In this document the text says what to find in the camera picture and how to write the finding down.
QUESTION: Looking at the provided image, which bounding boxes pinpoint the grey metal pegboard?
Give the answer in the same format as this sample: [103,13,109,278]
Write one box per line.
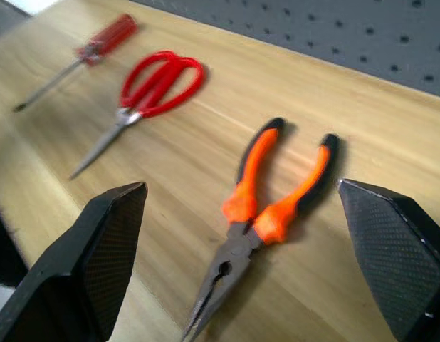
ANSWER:
[130,0,440,108]

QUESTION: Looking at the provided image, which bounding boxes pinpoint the red clear handled screwdriver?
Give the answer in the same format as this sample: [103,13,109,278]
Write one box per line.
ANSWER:
[12,13,140,113]

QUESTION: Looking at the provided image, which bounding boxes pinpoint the red handled scissors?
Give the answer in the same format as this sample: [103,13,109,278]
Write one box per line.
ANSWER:
[68,50,207,180]

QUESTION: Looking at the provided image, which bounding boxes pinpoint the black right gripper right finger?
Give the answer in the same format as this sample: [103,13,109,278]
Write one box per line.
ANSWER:
[337,179,440,342]

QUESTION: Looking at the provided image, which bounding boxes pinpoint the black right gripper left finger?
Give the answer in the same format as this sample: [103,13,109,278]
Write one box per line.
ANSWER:
[0,182,149,342]

